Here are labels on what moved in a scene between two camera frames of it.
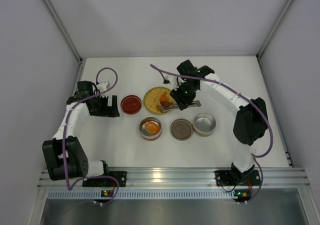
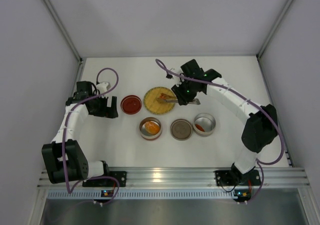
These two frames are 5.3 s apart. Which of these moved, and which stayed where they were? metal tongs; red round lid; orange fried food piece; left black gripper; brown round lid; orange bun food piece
Moved: orange fried food piece; metal tongs
Stayed: left black gripper; red round lid; orange bun food piece; brown round lid
